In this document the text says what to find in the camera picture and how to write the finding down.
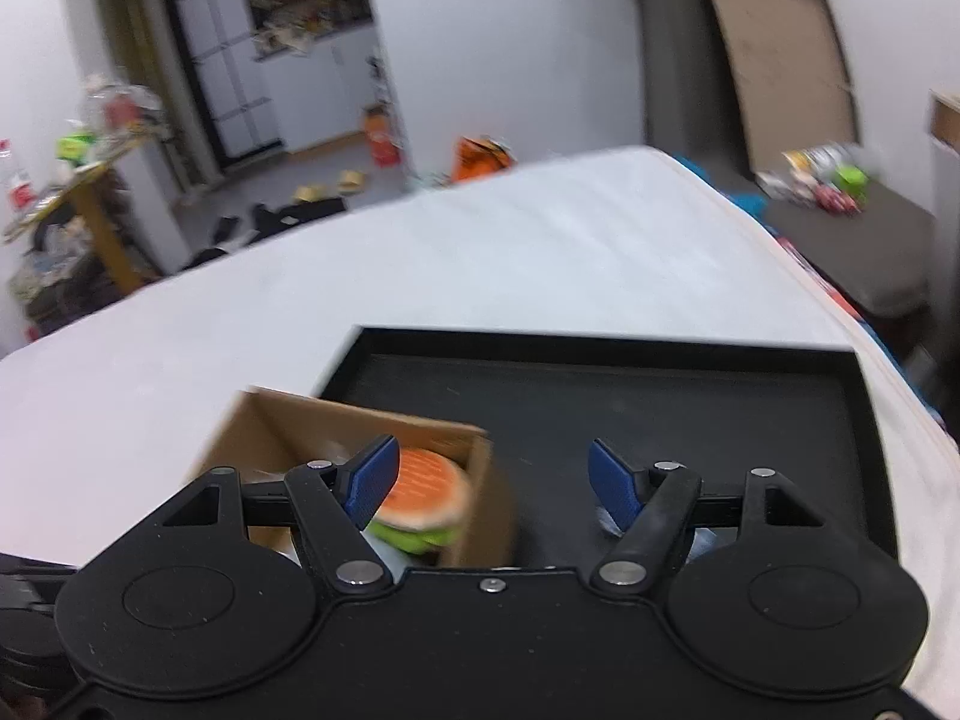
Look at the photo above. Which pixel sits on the black tray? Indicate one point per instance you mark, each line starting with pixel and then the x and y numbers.
pixel 600 405

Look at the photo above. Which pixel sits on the white charger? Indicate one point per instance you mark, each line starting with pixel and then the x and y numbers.
pixel 771 184

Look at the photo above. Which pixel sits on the orange box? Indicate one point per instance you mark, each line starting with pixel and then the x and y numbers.
pixel 382 139

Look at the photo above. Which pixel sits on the clear plastic bag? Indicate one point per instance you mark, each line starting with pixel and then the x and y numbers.
pixel 706 544

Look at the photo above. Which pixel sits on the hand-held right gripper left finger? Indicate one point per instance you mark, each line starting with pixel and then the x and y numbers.
pixel 375 476

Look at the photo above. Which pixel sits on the cardboard box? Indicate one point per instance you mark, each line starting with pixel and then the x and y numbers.
pixel 487 510

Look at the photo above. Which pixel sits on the grey bench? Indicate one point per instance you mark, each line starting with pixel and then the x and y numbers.
pixel 862 255

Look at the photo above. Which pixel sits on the cluttered wooden table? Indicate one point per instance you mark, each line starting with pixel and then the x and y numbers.
pixel 82 225

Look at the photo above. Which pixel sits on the hamburger plush toy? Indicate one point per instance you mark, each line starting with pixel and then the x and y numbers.
pixel 427 487

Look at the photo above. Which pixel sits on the green cup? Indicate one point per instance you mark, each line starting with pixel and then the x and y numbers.
pixel 851 180

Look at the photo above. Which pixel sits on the black grid door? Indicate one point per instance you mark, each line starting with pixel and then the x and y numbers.
pixel 217 52

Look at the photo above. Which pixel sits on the black clothes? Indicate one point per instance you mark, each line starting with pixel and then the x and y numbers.
pixel 277 217

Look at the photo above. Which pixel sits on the brown cardboard sheet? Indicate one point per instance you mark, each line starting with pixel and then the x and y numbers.
pixel 780 60

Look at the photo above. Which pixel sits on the red round toys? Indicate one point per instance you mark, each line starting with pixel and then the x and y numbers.
pixel 836 199

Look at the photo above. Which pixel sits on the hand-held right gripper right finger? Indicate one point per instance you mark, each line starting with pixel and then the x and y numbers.
pixel 611 480

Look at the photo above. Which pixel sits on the orange snack bag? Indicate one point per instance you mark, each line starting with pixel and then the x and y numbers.
pixel 484 159

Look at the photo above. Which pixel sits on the white cabinet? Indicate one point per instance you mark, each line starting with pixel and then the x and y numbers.
pixel 322 75

